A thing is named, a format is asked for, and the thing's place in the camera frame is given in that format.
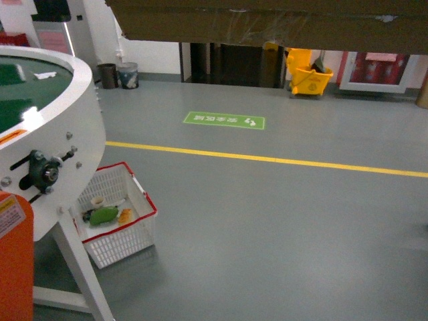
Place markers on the brown cardboard box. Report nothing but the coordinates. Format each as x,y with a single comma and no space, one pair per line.
372,26

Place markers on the green round conveyor table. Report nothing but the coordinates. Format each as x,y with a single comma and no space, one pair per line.
52,141

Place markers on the white red shopping basket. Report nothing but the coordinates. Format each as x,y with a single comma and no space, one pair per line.
131,231

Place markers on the grey lined trash bin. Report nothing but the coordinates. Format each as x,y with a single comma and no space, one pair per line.
128,75

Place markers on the yellow mop bucket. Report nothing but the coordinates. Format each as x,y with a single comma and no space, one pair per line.
307,78

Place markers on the green plastic bag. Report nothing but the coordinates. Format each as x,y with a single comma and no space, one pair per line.
103,215

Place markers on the brown trash bin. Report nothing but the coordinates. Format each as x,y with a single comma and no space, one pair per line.
108,75

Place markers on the red fire extinguisher cabinet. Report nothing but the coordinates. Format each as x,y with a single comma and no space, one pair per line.
376,72

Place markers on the white paper scrap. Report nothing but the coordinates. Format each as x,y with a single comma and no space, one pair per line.
45,75

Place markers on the orange motor cover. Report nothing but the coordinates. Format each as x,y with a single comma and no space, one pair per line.
17,258

